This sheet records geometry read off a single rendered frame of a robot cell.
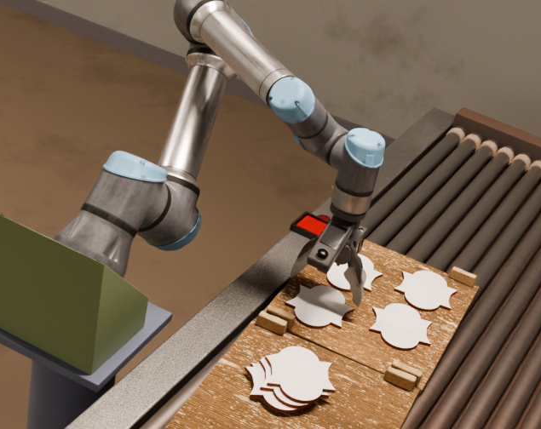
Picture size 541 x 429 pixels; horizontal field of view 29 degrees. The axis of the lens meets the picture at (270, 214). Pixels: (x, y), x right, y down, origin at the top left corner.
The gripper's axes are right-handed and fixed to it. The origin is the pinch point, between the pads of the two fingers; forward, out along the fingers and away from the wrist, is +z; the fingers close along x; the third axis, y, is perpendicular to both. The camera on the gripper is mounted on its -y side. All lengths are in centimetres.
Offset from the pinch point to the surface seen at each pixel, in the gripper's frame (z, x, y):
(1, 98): 91, 205, 172
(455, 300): 3.1, -22.9, 21.9
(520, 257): 4, -31, 52
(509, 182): 3, -19, 86
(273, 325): 2.4, 4.7, -13.1
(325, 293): 2.6, 0.6, 4.5
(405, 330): 2.7, -17.4, 3.5
